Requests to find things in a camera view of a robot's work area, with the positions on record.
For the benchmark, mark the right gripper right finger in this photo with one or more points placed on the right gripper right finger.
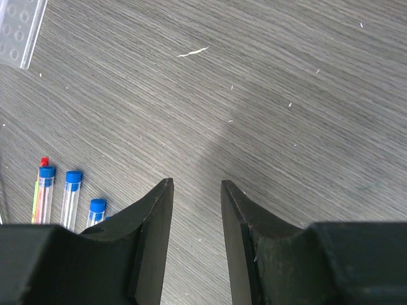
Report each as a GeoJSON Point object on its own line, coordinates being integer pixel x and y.
{"type": "Point", "coordinates": [244, 221]}

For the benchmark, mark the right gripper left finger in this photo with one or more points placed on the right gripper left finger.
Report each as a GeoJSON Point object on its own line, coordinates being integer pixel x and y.
{"type": "Point", "coordinates": [128, 257]}

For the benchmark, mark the clear well plate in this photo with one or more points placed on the clear well plate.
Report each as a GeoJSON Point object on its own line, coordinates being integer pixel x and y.
{"type": "Point", "coordinates": [20, 24]}

